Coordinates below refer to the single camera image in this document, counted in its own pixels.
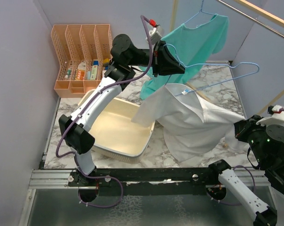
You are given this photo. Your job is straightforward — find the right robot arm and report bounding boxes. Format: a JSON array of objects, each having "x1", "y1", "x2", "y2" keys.
[{"x1": 207, "y1": 111, "x2": 284, "y2": 226}]

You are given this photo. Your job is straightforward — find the white t shirt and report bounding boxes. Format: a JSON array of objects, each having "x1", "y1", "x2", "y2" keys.
[{"x1": 132, "y1": 83, "x2": 247, "y2": 162}]

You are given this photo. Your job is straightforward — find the teal t shirt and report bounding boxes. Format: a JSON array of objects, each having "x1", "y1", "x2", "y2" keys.
[{"x1": 140, "y1": 14, "x2": 229, "y2": 100}]

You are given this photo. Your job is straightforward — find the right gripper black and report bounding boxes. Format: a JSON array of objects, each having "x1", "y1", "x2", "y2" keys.
[{"x1": 234, "y1": 113, "x2": 273, "y2": 165}]

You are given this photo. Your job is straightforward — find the cream plastic basket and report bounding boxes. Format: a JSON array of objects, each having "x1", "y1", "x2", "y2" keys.
[{"x1": 89, "y1": 98, "x2": 155, "y2": 164}]

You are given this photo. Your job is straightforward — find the blue wire hanger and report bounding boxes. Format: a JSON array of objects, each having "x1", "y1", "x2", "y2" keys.
[
  {"x1": 184, "y1": 0, "x2": 215, "y2": 24},
  {"x1": 159, "y1": 43, "x2": 260, "y2": 97}
]

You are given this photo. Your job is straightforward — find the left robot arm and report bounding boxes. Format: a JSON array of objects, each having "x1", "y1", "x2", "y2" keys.
[{"x1": 59, "y1": 34, "x2": 185, "y2": 186}]

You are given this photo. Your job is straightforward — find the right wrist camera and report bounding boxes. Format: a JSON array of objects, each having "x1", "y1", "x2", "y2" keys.
[{"x1": 256, "y1": 105, "x2": 284, "y2": 126}]

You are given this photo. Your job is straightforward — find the wooden clothes rack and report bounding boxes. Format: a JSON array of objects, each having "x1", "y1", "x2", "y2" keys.
[{"x1": 169, "y1": 0, "x2": 284, "y2": 115}]

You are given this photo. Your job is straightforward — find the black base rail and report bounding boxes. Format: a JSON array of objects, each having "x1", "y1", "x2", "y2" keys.
[{"x1": 68, "y1": 164, "x2": 230, "y2": 196}]

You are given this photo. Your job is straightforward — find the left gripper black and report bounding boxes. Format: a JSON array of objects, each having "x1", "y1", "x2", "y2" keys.
[{"x1": 126, "y1": 38, "x2": 185, "y2": 76}]

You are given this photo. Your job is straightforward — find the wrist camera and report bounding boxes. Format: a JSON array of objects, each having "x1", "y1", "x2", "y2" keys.
[
  {"x1": 256, "y1": 105, "x2": 284, "y2": 126},
  {"x1": 145, "y1": 25, "x2": 164, "y2": 45}
]

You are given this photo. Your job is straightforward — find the items in organizer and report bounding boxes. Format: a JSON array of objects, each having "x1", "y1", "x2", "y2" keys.
[{"x1": 64, "y1": 59, "x2": 99, "y2": 81}]

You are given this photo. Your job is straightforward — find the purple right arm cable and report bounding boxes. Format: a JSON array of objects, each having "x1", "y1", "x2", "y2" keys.
[{"x1": 212, "y1": 107, "x2": 284, "y2": 207}]

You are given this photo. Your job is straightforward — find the orange file organizer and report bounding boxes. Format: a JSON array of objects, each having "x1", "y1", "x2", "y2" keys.
[{"x1": 51, "y1": 24, "x2": 112, "y2": 98}]

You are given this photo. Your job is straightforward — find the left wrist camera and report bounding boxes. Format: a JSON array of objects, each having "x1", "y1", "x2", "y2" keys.
[{"x1": 145, "y1": 25, "x2": 164, "y2": 45}]

